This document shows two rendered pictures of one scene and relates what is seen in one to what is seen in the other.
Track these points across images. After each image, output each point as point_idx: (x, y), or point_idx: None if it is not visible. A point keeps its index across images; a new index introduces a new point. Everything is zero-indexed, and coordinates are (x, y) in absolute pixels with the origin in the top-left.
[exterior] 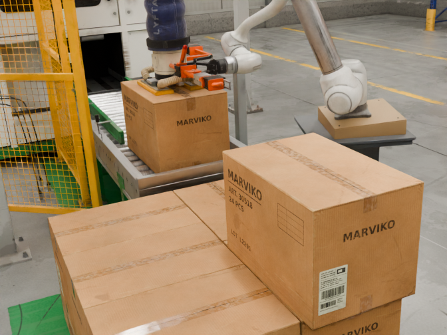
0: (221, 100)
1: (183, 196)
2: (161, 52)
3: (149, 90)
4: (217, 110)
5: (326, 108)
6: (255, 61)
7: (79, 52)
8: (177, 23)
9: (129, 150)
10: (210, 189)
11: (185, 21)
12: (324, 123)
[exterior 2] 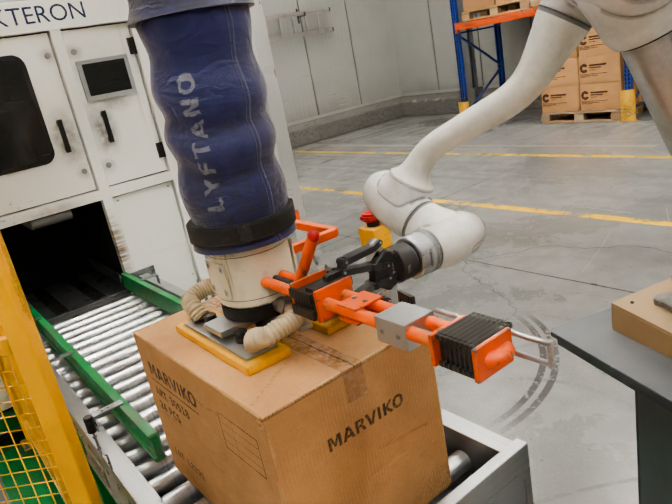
0: (418, 348)
1: None
2: (237, 255)
3: (221, 356)
4: (413, 373)
5: (638, 305)
6: (476, 231)
7: (13, 286)
8: (267, 173)
9: (181, 475)
10: None
11: (279, 165)
12: (660, 346)
